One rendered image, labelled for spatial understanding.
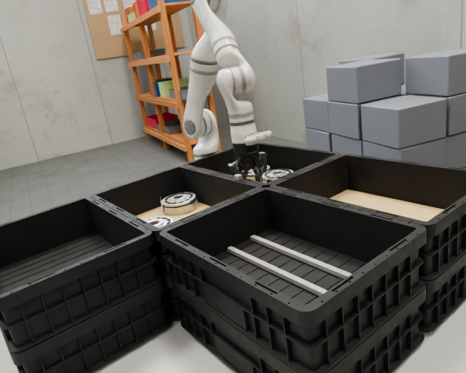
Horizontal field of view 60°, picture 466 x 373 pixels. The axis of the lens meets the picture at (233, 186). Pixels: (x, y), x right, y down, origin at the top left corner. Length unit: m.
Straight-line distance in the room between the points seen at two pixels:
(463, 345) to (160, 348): 0.57
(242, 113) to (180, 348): 0.61
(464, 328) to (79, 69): 6.81
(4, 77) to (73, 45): 1.14
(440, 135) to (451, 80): 0.31
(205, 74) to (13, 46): 5.96
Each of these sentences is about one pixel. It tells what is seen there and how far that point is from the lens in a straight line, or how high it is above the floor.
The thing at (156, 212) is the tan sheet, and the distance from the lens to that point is 1.22.
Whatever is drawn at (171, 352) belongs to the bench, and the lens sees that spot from 0.88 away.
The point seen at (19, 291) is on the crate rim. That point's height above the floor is 0.93.
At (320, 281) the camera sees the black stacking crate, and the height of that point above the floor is 0.83.
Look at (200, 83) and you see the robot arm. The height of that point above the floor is 1.16.
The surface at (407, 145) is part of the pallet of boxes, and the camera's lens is 2.48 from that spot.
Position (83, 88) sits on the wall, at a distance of 7.23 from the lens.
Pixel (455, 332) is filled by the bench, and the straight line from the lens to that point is 0.89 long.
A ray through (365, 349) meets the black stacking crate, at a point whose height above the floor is 0.80.
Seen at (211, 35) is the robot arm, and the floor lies 1.29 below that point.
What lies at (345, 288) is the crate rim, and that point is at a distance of 0.58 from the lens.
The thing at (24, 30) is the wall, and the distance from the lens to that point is 7.20.
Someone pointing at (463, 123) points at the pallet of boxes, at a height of 0.64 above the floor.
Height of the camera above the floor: 1.25
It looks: 19 degrees down
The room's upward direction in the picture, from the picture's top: 9 degrees counter-clockwise
